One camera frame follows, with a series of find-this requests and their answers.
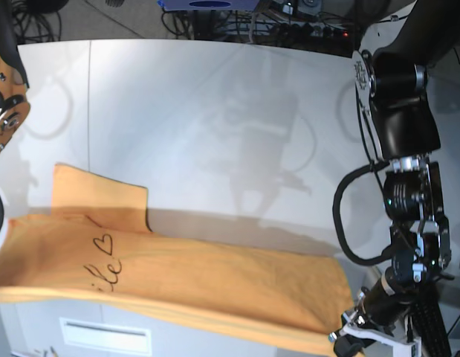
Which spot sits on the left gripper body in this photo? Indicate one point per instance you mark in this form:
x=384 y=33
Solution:
x=420 y=253

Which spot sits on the yellow t-shirt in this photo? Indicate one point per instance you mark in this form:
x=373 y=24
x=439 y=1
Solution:
x=95 y=245

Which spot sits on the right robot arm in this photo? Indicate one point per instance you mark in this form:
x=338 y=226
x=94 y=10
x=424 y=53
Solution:
x=14 y=106

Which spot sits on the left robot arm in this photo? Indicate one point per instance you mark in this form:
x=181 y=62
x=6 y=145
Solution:
x=399 y=134

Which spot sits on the black keyboard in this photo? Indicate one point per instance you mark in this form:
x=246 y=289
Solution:
x=429 y=323

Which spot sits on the white label plate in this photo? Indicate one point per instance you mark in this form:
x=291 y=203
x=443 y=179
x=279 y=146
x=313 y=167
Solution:
x=107 y=338

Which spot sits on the blue box at top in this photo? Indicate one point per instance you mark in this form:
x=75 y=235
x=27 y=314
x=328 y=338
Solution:
x=177 y=5

